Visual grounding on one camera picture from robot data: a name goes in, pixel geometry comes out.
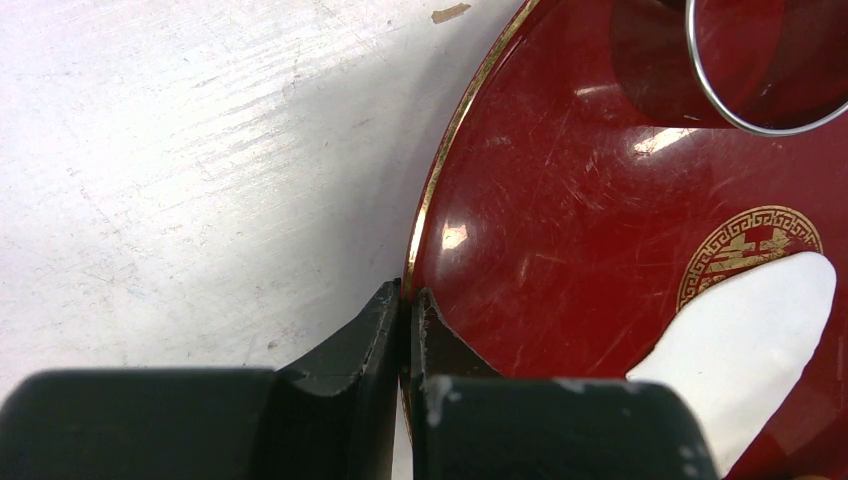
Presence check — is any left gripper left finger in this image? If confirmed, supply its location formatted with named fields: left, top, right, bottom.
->
left=1, top=281, right=400, bottom=479

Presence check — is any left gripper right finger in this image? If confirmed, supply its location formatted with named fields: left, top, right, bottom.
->
left=409, top=289, right=717, bottom=479

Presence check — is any round red lacquer tray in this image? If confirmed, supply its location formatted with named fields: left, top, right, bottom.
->
left=402, top=1, right=847, bottom=479

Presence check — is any white dough piece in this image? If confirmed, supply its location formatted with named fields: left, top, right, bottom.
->
left=625, top=252, right=837, bottom=476

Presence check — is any round metal cutter ring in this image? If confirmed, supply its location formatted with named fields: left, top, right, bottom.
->
left=609, top=0, right=848, bottom=138

